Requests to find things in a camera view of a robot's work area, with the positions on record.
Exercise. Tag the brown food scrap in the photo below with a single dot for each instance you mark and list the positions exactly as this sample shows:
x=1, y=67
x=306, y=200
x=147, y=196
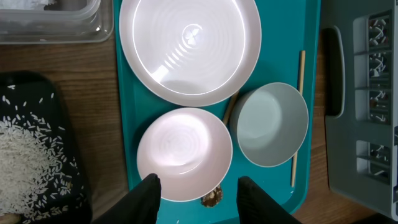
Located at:
x=213, y=198

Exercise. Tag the teal serving tray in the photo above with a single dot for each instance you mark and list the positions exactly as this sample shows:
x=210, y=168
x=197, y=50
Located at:
x=288, y=27

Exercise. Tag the wooden chopstick under plate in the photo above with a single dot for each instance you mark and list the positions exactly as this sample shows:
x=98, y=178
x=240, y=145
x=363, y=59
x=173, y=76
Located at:
x=229, y=108

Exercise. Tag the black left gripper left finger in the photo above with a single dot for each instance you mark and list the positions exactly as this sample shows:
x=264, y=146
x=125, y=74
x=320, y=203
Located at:
x=139, y=206

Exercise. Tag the clear plastic bin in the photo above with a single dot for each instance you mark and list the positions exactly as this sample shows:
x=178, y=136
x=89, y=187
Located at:
x=65, y=21

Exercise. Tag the white napkin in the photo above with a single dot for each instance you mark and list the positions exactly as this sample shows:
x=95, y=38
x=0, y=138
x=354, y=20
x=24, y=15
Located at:
x=25, y=4

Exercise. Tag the large pink plate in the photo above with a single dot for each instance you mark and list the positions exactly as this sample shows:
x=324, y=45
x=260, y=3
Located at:
x=191, y=52

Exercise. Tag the black waste tray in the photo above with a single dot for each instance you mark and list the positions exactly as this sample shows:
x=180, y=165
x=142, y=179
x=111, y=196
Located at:
x=31, y=93

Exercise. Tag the grey dishwasher rack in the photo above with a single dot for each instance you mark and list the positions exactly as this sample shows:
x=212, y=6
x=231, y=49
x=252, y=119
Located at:
x=361, y=121

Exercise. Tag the wooden chopstick right side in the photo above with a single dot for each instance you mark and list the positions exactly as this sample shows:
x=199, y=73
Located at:
x=300, y=89

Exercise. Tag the pink bowl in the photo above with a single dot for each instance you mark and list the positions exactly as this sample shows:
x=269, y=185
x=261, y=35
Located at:
x=190, y=150

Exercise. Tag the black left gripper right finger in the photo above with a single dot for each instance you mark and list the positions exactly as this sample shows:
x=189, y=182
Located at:
x=255, y=206

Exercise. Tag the grey-green bowl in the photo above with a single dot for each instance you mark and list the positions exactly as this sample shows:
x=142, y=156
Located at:
x=270, y=124

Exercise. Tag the pile of rice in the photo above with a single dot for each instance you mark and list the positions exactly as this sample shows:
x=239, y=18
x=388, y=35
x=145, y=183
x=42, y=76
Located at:
x=25, y=168

